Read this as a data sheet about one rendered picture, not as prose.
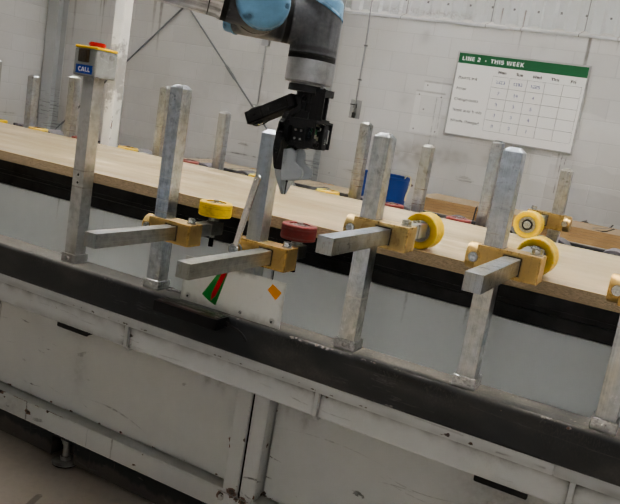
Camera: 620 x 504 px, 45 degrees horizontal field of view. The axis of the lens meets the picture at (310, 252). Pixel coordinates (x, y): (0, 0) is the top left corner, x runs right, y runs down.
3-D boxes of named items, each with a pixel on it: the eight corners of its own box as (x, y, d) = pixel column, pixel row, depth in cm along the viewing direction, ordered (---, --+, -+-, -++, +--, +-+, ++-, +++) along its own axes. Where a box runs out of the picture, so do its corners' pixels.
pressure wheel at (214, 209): (230, 251, 180) (236, 204, 178) (197, 248, 177) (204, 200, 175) (222, 244, 187) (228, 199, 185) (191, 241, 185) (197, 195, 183)
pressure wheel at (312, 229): (299, 278, 164) (307, 226, 162) (268, 269, 167) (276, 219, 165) (315, 273, 171) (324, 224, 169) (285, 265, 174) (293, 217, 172)
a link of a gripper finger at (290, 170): (295, 199, 141) (303, 150, 140) (269, 192, 144) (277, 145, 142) (303, 198, 144) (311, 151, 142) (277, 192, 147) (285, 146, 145)
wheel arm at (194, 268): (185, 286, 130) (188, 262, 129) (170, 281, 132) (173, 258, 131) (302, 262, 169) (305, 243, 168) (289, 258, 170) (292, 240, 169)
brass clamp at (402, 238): (403, 254, 141) (407, 228, 140) (339, 238, 147) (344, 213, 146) (414, 251, 147) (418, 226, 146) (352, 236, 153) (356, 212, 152)
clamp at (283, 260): (283, 273, 154) (287, 249, 153) (229, 258, 160) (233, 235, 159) (296, 270, 159) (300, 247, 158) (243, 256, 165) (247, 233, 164)
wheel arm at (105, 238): (94, 253, 145) (97, 232, 144) (81, 249, 146) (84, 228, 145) (221, 238, 183) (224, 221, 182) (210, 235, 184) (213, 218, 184)
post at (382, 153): (348, 371, 150) (391, 133, 142) (332, 366, 152) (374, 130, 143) (355, 367, 153) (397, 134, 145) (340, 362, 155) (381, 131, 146)
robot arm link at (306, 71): (279, 54, 139) (304, 62, 147) (274, 81, 140) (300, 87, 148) (320, 60, 135) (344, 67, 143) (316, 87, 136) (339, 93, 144)
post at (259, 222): (242, 351, 162) (276, 130, 153) (229, 347, 163) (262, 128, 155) (251, 348, 165) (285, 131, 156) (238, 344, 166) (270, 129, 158)
